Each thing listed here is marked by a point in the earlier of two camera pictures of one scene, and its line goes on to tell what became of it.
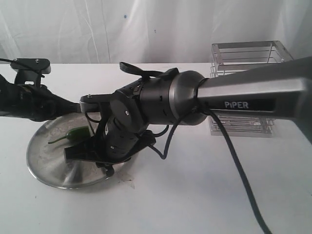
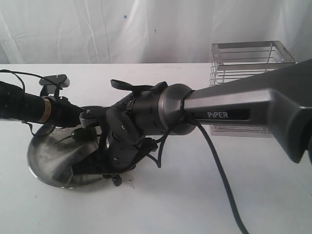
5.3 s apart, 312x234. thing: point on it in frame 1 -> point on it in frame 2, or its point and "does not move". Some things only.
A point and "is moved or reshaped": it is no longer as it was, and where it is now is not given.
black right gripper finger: (85, 151) -> (93, 165)
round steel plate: (46, 161) does not move
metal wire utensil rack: (228, 57) does not move
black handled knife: (108, 168) is moved or reshaped
